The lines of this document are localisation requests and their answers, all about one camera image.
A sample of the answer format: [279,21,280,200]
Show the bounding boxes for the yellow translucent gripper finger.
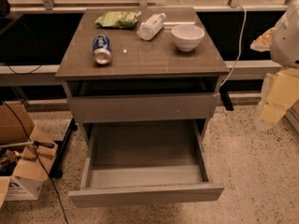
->
[253,68,299,131]

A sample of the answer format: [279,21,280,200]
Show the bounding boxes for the grey drawer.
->
[67,93,219,123]
[68,119,224,208]

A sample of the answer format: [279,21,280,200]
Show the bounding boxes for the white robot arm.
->
[250,0,299,131]

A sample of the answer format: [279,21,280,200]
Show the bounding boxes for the closed grey top drawer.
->
[67,93,219,123]

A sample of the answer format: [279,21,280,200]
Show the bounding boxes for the grey drawer cabinet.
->
[56,7,228,138]

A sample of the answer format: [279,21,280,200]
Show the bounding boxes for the cardboard box on right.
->
[286,100,299,133]

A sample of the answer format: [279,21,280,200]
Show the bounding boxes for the cardboard box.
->
[286,100,299,133]
[0,105,58,206]

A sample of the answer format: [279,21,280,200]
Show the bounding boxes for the white ceramic bowl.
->
[171,24,206,51]

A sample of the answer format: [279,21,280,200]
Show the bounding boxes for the clear plastic water bottle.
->
[137,13,165,41]

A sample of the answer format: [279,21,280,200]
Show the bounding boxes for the blue soda can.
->
[93,35,112,64]

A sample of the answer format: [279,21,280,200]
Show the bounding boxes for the green chip bag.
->
[95,11,141,29]

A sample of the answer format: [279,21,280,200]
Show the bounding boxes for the black stand leg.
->
[50,119,78,179]

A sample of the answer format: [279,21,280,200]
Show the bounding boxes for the cardboard box on left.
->
[0,105,58,206]

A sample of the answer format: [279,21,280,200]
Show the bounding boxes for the black bracket behind cabinet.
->
[220,86,234,111]

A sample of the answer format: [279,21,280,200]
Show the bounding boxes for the white hanging cable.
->
[219,4,248,90]

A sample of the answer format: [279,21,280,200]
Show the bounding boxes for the black floor cable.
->
[1,100,70,224]

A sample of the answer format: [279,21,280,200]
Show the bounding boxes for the black-handled tool in box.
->
[0,141,54,148]

